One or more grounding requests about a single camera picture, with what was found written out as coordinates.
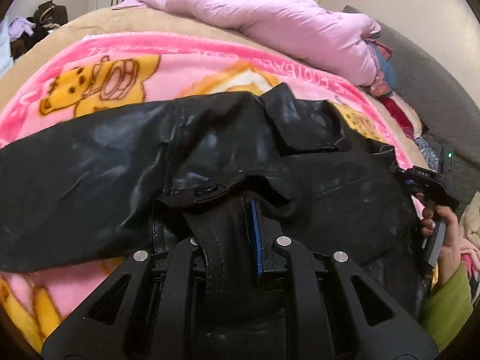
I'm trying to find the grey patterned cloth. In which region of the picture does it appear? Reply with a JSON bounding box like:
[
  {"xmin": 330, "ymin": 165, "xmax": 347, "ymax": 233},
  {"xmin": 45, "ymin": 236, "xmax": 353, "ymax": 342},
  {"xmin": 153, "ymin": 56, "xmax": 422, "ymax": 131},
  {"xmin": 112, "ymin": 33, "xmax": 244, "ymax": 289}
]
[{"xmin": 413, "ymin": 135, "xmax": 440, "ymax": 171}]

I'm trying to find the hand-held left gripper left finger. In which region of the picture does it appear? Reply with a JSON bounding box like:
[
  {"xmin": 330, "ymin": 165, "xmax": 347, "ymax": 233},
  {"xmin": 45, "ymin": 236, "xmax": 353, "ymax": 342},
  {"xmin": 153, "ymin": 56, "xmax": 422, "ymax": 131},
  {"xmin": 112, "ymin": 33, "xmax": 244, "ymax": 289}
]
[{"xmin": 40, "ymin": 237, "xmax": 203, "ymax": 360}]

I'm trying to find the person's right hand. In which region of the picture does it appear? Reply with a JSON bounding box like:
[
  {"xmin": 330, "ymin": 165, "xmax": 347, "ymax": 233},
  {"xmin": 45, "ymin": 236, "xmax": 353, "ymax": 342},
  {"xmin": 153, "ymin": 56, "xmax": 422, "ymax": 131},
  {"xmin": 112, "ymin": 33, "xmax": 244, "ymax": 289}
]
[{"xmin": 419, "ymin": 204, "xmax": 461, "ymax": 272}]

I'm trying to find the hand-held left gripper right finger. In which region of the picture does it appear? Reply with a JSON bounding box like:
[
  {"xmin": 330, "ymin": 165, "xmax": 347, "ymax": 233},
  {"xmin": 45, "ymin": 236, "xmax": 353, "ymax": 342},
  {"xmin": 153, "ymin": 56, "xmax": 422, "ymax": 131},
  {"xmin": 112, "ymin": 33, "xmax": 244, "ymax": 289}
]
[{"xmin": 250, "ymin": 199, "xmax": 440, "ymax": 360}]

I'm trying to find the black leather jacket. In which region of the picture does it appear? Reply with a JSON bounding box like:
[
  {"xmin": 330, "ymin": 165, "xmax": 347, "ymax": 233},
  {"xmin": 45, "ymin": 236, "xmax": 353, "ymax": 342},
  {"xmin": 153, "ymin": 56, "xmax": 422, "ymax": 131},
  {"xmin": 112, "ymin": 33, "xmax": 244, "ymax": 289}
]
[{"xmin": 0, "ymin": 82, "xmax": 436, "ymax": 360}]

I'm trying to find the pink printed blanket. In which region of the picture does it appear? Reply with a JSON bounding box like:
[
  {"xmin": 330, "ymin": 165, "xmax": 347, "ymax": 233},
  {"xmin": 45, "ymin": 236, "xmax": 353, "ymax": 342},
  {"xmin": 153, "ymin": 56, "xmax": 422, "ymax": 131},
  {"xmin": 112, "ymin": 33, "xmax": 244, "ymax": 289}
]
[{"xmin": 0, "ymin": 31, "xmax": 432, "ymax": 355}]

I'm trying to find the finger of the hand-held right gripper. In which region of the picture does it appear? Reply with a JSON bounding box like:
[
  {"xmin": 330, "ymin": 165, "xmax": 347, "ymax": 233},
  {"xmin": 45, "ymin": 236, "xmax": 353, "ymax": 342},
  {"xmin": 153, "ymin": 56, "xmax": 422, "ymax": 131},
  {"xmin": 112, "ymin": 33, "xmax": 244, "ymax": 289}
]
[{"xmin": 393, "ymin": 166, "xmax": 418, "ymax": 196}]

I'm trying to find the floral blue pillow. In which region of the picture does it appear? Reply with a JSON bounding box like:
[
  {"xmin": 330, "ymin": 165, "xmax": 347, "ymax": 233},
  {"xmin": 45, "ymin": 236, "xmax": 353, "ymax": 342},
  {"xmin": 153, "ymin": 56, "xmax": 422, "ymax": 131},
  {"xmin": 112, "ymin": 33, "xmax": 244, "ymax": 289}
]
[{"xmin": 365, "ymin": 39, "xmax": 399, "ymax": 96}]

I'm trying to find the person's right forearm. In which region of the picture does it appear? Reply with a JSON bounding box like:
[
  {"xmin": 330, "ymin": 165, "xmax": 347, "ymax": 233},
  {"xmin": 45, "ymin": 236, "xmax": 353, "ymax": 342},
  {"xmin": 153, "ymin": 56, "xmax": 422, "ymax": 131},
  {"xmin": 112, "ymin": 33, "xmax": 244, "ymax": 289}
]
[{"xmin": 418, "ymin": 258, "xmax": 475, "ymax": 354}]

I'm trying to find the pile of clothes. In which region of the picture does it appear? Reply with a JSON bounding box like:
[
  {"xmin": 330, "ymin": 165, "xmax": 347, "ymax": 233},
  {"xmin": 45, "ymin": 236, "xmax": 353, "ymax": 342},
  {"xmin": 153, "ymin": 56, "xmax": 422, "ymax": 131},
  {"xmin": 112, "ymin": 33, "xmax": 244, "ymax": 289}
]
[{"xmin": 7, "ymin": 1, "xmax": 69, "ymax": 61}]

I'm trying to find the pink cloth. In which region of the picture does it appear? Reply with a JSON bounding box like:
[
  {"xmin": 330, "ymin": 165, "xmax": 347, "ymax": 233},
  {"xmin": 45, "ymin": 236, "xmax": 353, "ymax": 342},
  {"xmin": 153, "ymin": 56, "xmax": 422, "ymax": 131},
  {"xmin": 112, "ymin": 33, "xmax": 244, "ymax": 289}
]
[{"xmin": 458, "ymin": 191, "xmax": 480, "ymax": 274}]

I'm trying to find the pink quilt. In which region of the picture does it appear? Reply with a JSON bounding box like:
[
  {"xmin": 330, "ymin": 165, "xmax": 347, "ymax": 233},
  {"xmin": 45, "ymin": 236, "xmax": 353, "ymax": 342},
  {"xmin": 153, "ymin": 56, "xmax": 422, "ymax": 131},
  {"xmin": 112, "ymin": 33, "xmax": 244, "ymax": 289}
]
[{"xmin": 112, "ymin": 0, "xmax": 383, "ymax": 88}]

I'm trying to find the grey quilted headboard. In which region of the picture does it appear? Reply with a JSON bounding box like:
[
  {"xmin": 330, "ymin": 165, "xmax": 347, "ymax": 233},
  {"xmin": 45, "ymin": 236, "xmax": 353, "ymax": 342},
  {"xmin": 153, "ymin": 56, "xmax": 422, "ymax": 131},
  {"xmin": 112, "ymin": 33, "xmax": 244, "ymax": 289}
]
[{"xmin": 343, "ymin": 5, "xmax": 480, "ymax": 199}]

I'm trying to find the red patterned pillow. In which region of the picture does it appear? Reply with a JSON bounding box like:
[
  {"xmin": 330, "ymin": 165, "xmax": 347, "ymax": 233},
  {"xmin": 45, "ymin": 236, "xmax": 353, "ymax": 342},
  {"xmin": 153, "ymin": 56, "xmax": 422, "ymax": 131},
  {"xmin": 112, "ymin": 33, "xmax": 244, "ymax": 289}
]
[{"xmin": 378, "ymin": 95, "xmax": 422, "ymax": 140}]

